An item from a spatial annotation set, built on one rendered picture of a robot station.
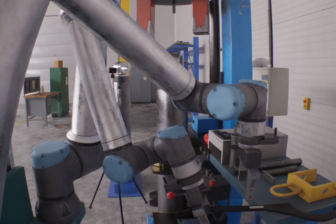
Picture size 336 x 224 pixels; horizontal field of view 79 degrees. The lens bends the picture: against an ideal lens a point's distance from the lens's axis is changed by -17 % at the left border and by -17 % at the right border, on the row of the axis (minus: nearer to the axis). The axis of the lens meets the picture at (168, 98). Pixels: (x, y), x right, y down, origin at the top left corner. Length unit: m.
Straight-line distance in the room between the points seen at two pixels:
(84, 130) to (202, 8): 1.07
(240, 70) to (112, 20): 1.27
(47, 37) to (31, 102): 6.17
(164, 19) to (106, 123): 12.01
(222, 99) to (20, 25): 0.47
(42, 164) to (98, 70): 0.38
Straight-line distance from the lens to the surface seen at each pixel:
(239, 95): 0.61
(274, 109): 2.06
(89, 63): 0.72
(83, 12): 0.50
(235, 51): 1.67
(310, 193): 0.97
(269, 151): 1.38
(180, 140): 0.75
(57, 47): 12.82
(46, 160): 0.86
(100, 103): 0.70
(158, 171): 1.52
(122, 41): 0.53
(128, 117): 2.91
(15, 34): 0.30
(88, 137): 0.96
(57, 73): 8.69
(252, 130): 0.73
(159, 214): 1.80
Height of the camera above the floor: 1.53
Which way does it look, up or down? 6 degrees down
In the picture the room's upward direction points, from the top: straight up
